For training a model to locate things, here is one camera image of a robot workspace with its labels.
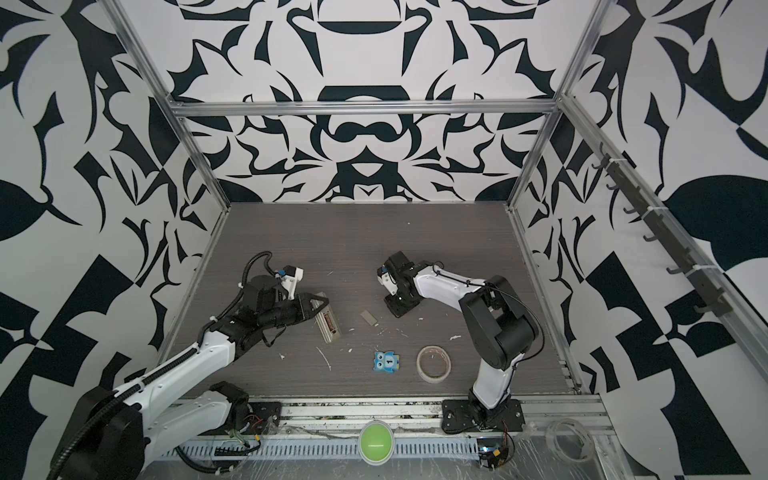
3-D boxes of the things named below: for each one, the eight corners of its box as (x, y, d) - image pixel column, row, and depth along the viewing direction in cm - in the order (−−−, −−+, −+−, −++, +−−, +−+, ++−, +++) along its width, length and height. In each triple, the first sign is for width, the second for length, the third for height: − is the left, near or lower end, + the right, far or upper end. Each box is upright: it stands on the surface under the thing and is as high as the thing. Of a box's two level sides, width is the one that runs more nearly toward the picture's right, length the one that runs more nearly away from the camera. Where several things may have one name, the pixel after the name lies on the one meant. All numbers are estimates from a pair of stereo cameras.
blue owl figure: (372, 373, 83) (372, 371, 81) (372, 353, 86) (372, 351, 85) (400, 373, 83) (400, 371, 81) (399, 353, 86) (400, 351, 85)
